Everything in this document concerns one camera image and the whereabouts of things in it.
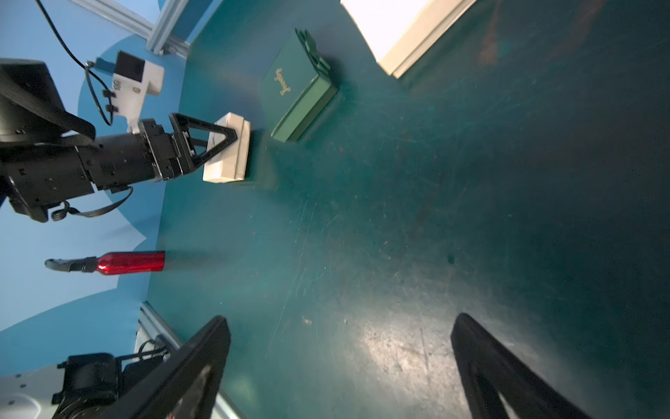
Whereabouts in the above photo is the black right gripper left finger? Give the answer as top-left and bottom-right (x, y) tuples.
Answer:
(101, 316), (231, 418)

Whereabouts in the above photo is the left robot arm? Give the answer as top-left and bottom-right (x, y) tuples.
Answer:
(1, 59), (238, 223)

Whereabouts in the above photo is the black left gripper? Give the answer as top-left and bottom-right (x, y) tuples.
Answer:
(1, 113), (238, 223)

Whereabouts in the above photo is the green jewelry box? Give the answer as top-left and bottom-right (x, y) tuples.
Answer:
(259, 29), (338, 142)

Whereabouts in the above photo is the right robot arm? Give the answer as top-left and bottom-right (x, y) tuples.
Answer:
(1, 314), (586, 418)

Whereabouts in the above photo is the aluminium left frame post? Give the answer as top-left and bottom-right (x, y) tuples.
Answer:
(74, 0), (222, 59)

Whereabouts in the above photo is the white lift-off lid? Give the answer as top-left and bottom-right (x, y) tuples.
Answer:
(202, 113), (251, 183)

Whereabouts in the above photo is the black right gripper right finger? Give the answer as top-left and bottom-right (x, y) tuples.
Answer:
(451, 313), (588, 418)

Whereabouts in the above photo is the red handled tool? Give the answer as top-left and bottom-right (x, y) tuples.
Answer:
(45, 251), (165, 276)

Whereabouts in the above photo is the cream flower print box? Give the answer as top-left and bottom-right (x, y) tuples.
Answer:
(340, 0), (476, 79)

